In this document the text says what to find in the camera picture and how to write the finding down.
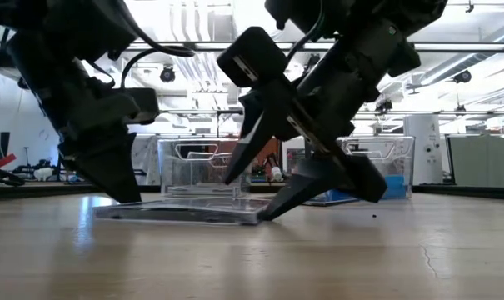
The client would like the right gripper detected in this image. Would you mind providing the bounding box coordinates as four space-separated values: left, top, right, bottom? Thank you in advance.
223 17 422 222

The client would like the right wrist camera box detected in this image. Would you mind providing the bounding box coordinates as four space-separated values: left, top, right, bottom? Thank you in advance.
216 25 291 89

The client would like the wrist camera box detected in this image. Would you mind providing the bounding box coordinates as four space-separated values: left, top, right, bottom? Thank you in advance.
122 87 161 126
216 25 291 89

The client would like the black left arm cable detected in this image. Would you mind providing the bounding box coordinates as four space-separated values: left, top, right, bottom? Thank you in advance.
109 0 197 91

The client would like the clear plastic bin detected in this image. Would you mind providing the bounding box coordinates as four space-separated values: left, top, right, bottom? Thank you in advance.
157 137 252 199
282 135 416 206

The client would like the green partition wall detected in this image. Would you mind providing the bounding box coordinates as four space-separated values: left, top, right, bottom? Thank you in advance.
445 133 504 188

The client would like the clear jewel case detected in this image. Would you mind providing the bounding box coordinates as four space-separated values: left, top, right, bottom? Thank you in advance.
92 196 274 227

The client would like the dark right arm cable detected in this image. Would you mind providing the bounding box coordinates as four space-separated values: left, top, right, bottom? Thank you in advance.
285 0 327 63

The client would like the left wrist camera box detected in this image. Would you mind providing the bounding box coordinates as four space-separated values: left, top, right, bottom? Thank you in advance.
122 87 161 126

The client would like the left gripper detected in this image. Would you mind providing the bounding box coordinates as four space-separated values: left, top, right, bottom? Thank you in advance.
7 39 142 205

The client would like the white square pillar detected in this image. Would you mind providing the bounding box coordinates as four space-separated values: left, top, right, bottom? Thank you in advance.
402 114 444 186

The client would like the red strap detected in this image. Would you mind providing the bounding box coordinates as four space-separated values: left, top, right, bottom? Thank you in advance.
0 152 18 171

